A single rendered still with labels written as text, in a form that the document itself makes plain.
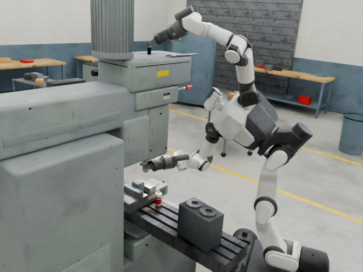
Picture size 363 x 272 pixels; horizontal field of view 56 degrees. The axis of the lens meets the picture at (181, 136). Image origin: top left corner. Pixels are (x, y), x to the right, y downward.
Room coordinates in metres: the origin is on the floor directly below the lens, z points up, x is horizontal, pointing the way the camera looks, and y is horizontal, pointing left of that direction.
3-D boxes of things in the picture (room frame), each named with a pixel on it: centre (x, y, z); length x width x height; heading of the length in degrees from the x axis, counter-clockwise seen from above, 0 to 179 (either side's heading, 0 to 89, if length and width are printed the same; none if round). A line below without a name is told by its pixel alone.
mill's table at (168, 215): (1.83, 0.16, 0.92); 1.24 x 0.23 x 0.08; 52
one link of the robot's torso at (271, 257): (1.84, -0.71, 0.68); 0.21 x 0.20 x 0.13; 71
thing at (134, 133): (1.71, 0.32, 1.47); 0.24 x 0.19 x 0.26; 52
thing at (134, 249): (1.86, 0.20, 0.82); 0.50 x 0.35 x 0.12; 142
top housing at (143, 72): (1.85, 0.21, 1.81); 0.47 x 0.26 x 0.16; 142
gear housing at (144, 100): (1.83, 0.23, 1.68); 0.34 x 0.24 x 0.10; 142
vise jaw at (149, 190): (1.95, 0.22, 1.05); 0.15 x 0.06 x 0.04; 52
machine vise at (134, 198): (1.92, 0.23, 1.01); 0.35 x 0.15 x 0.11; 142
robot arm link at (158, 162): (1.90, 0.12, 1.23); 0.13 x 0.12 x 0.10; 27
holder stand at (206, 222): (1.56, -0.13, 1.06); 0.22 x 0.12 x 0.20; 45
